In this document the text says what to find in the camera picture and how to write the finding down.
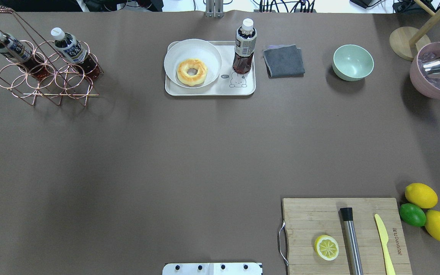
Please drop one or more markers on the tea bottle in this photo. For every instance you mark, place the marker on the tea bottle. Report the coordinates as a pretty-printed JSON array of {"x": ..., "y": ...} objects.
[
  {"x": 246, "y": 36},
  {"x": 75, "y": 54},
  {"x": 16, "y": 52}
]

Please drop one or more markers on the cream rabbit tray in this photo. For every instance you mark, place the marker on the cream rabbit tray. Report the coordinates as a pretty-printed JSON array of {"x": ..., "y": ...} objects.
[{"x": 228, "y": 82}]

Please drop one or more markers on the glazed donut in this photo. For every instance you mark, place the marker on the glazed donut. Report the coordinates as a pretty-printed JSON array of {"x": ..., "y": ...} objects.
[{"x": 192, "y": 72}]

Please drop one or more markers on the white round plate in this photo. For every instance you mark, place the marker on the white round plate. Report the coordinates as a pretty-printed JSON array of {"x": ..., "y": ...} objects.
[{"x": 193, "y": 48}]

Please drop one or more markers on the grey folded cloth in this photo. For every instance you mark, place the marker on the grey folded cloth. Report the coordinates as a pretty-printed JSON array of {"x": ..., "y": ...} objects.
[{"x": 284, "y": 61}]

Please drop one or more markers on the wooden cutting board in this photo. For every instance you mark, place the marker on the wooden cutting board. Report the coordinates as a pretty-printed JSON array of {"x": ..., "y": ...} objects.
[{"x": 308, "y": 218}]

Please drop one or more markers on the half lemon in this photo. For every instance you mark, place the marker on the half lemon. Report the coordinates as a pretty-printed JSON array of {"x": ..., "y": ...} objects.
[{"x": 326, "y": 247}]

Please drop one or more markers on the mint green bowl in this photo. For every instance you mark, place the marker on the mint green bowl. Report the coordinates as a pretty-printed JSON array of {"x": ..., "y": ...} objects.
[{"x": 352, "y": 62}]

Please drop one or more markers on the steel muddler black tip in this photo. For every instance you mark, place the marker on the steel muddler black tip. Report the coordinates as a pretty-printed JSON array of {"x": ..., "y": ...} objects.
[{"x": 351, "y": 239}]

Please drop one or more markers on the green lime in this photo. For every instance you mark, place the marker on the green lime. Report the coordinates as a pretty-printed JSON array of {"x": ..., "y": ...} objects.
[{"x": 412, "y": 214}]

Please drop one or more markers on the yellow lemon upper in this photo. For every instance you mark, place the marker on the yellow lemon upper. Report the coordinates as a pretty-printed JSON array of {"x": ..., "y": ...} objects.
[{"x": 421, "y": 195}]

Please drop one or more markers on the wooden mug tree stand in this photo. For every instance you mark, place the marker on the wooden mug tree stand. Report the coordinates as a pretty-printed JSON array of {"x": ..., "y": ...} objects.
[{"x": 407, "y": 41}]

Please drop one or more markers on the yellow plastic knife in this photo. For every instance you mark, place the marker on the yellow plastic knife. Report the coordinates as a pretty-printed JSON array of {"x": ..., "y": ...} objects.
[{"x": 384, "y": 239}]

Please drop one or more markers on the pink ice bowl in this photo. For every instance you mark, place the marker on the pink ice bowl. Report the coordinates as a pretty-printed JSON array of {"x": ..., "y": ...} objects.
[{"x": 429, "y": 87}]

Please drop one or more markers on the aluminium camera post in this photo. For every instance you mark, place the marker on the aluminium camera post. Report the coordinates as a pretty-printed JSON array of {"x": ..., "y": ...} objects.
[{"x": 214, "y": 8}]

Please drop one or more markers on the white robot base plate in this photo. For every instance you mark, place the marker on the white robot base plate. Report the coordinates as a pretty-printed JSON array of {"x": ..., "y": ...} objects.
[{"x": 225, "y": 268}]

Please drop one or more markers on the copper wire bottle rack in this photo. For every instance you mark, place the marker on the copper wire bottle rack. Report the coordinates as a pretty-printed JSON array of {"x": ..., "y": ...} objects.
[{"x": 62, "y": 83}]

